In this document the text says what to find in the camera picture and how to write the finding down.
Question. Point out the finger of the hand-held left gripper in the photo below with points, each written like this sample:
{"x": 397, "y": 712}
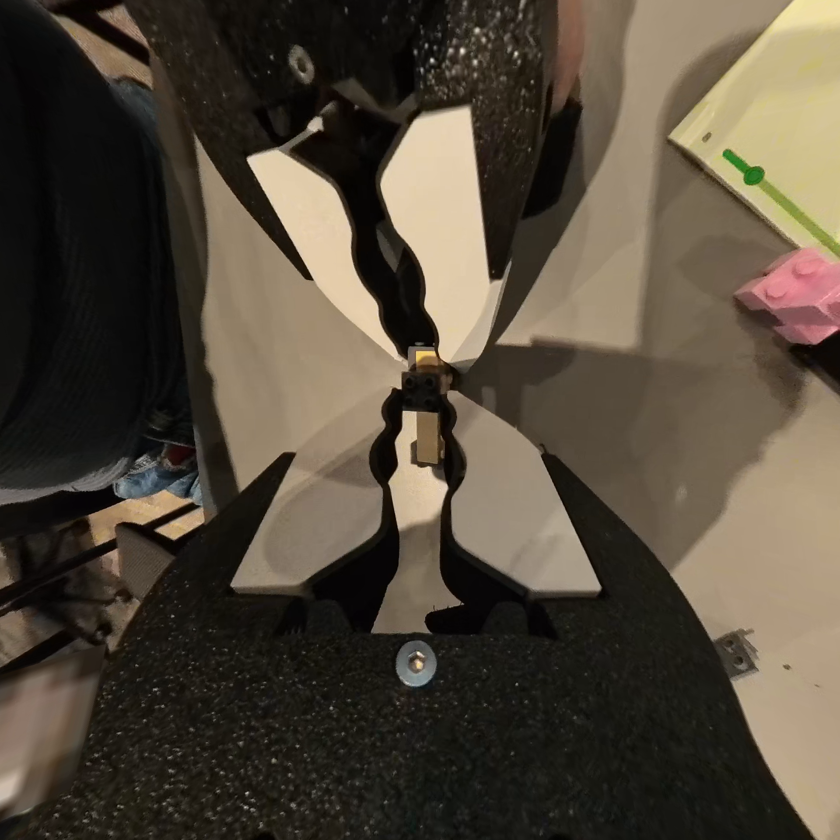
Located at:
{"x": 315, "y": 229}
{"x": 446, "y": 216}

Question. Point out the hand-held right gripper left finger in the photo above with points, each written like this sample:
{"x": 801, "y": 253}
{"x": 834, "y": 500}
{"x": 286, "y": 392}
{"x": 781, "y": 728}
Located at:
{"x": 315, "y": 518}

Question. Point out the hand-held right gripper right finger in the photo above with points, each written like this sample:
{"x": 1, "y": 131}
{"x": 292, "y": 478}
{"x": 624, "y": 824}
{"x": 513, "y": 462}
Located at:
{"x": 525, "y": 525}

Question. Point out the yellow and black brick assembly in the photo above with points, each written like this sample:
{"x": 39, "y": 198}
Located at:
{"x": 430, "y": 439}

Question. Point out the person's left hand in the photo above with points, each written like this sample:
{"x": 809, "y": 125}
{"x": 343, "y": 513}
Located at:
{"x": 569, "y": 46}

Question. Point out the person's dark knitted sweater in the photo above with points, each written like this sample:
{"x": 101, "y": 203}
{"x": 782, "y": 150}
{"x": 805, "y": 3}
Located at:
{"x": 79, "y": 262}

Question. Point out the long black brick block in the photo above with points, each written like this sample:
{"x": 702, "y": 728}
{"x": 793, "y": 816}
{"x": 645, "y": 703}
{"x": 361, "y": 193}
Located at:
{"x": 820, "y": 367}

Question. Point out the instruction booklet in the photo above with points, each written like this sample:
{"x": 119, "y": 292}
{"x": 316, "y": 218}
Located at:
{"x": 774, "y": 98}

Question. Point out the pink pig brick figure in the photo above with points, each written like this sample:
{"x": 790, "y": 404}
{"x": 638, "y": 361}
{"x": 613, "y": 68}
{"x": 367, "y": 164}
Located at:
{"x": 797, "y": 302}

